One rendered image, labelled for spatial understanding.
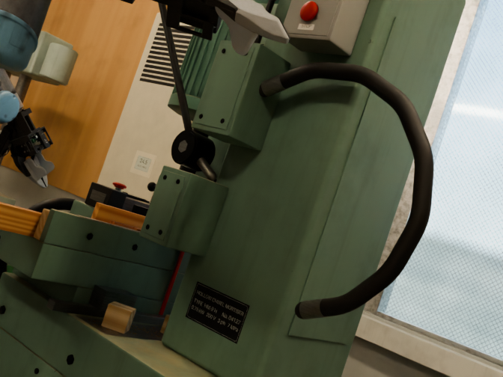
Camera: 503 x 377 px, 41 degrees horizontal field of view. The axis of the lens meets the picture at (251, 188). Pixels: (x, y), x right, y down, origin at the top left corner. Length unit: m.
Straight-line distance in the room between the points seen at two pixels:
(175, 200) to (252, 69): 0.23
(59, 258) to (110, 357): 0.19
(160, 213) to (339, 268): 0.29
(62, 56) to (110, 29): 0.60
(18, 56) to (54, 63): 2.64
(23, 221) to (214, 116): 0.35
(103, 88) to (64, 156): 0.44
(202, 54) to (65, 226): 0.41
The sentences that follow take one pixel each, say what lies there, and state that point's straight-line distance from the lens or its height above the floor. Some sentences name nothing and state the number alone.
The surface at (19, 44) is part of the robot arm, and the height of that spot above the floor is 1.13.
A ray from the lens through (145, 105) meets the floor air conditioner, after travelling 3.02.
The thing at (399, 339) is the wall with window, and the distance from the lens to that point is 2.36.
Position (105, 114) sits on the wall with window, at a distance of 3.68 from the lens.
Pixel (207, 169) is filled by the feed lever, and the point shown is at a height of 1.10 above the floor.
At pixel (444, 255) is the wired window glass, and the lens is 2.48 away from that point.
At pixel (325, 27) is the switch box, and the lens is 1.00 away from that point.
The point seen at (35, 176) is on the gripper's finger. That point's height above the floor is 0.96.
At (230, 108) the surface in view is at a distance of 1.03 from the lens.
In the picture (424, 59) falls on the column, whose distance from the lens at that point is 1.14.
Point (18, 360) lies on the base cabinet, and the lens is 1.26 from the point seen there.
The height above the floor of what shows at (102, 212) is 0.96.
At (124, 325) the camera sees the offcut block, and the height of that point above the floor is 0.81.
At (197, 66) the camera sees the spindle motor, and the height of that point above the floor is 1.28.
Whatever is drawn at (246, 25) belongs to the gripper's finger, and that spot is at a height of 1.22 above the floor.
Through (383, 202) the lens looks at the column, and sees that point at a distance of 1.11.
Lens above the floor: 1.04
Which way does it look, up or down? 2 degrees up
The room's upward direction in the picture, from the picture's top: 19 degrees clockwise
